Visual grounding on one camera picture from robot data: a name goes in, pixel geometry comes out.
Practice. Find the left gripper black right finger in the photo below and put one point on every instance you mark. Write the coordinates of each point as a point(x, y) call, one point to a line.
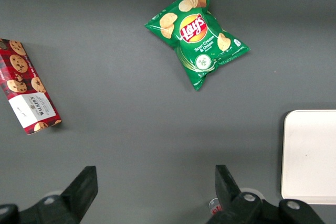
point(236, 205)

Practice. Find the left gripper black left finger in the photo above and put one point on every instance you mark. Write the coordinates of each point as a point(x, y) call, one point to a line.
point(71, 200)

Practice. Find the red cookie box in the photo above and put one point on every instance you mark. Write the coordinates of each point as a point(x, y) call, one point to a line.
point(23, 87)

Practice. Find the white plastic tray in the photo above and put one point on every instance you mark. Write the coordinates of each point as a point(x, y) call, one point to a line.
point(309, 155)

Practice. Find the green chips bag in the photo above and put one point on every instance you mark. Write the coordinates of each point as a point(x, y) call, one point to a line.
point(199, 37)

